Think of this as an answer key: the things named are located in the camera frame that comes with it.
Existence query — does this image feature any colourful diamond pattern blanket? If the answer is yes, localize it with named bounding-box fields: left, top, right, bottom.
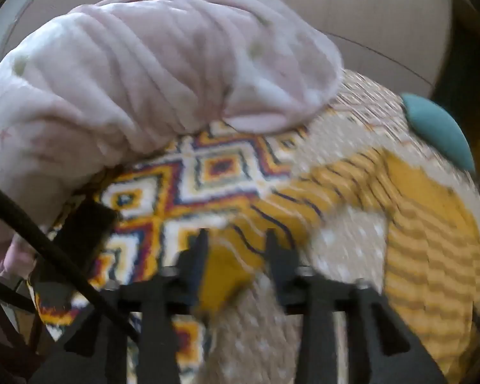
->
left=27, top=119, right=309, bottom=376

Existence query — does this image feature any black phone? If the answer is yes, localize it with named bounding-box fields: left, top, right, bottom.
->
left=52, top=198, right=118, bottom=275

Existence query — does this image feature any yellow striped knit sweater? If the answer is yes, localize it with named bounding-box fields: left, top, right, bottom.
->
left=197, top=148, right=480, bottom=383

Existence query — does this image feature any beige dotted quilt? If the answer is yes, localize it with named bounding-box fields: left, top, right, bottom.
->
left=199, top=72, right=480, bottom=383

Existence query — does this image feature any pink floral comforter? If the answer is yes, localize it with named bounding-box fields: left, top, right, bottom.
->
left=0, top=0, right=345, bottom=277

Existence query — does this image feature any teal pillow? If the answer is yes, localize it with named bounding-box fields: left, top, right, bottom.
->
left=401, top=93, right=476, bottom=175

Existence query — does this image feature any black cable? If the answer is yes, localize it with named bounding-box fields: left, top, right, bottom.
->
left=0, top=176, right=141, bottom=344

